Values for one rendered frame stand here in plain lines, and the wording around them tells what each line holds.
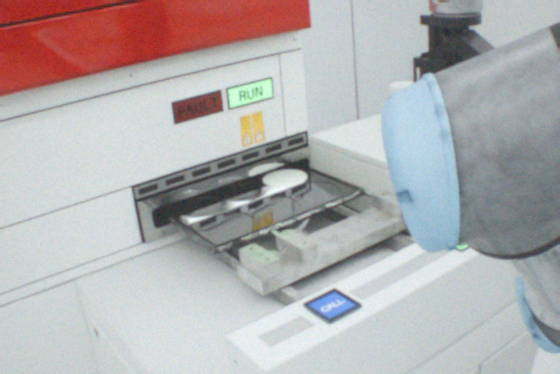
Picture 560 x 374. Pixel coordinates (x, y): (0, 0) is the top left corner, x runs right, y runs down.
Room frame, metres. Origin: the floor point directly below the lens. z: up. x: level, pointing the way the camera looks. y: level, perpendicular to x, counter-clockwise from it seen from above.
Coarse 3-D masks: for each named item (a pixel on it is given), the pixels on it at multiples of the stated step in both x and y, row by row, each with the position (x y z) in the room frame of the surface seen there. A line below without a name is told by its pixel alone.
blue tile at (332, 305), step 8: (328, 296) 0.70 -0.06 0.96; (336, 296) 0.69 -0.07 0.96; (312, 304) 0.68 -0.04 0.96; (320, 304) 0.68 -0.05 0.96; (328, 304) 0.68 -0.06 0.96; (336, 304) 0.67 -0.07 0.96; (344, 304) 0.67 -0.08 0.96; (352, 304) 0.67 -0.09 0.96; (320, 312) 0.66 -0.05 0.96; (328, 312) 0.66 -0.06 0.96; (336, 312) 0.66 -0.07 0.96
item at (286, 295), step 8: (216, 256) 1.10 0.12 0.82; (224, 256) 1.07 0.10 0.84; (232, 256) 1.04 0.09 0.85; (232, 264) 1.04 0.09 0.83; (280, 288) 0.91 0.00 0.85; (288, 288) 0.91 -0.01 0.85; (272, 296) 0.93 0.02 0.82; (280, 296) 0.91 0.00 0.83; (288, 296) 0.89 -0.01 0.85; (296, 296) 0.88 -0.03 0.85; (304, 296) 0.88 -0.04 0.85; (288, 304) 0.89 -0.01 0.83
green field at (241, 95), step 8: (232, 88) 1.28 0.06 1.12; (240, 88) 1.29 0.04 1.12; (248, 88) 1.30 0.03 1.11; (256, 88) 1.31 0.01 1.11; (264, 88) 1.32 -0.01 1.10; (232, 96) 1.28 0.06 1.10; (240, 96) 1.29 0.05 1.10; (248, 96) 1.30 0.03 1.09; (256, 96) 1.31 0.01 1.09; (264, 96) 1.32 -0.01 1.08; (232, 104) 1.27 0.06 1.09; (240, 104) 1.28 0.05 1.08
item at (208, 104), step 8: (208, 96) 1.24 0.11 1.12; (216, 96) 1.25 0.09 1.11; (176, 104) 1.20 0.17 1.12; (184, 104) 1.21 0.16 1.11; (192, 104) 1.22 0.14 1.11; (200, 104) 1.23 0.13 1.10; (208, 104) 1.24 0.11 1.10; (216, 104) 1.25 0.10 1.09; (176, 112) 1.20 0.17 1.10; (184, 112) 1.21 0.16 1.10; (192, 112) 1.22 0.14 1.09; (200, 112) 1.23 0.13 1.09; (208, 112) 1.24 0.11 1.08; (176, 120) 1.20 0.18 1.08
